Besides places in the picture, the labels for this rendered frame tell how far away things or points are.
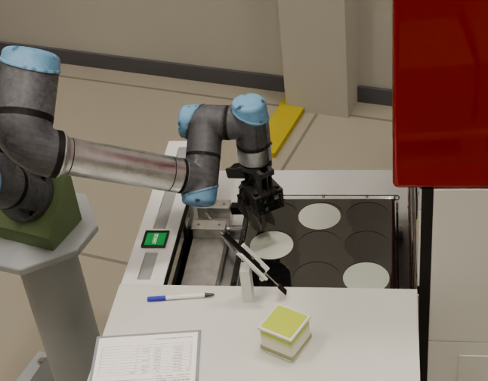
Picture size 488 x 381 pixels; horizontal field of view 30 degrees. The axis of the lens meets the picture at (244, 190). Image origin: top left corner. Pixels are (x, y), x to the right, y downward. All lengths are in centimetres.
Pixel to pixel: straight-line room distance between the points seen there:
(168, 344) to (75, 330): 79
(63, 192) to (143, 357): 65
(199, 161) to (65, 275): 67
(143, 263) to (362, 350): 54
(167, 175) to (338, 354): 50
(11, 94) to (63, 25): 307
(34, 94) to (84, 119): 264
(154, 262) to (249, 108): 41
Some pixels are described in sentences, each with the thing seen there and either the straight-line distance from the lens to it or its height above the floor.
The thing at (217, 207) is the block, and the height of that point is 91.
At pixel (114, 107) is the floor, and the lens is 449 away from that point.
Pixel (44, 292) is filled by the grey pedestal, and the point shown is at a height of 66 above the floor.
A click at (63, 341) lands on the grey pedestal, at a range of 261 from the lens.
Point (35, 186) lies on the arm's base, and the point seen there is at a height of 99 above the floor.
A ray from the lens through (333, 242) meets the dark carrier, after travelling 212.
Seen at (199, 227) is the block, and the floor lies 91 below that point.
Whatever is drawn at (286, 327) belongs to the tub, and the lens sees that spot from 174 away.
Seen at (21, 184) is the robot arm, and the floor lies 102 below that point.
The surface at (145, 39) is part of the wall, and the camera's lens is 464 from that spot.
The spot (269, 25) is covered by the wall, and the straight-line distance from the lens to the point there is 429.
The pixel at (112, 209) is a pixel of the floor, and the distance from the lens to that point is 383.
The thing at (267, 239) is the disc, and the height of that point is 90.
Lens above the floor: 227
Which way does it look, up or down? 37 degrees down
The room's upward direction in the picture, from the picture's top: 7 degrees counter-clockwise
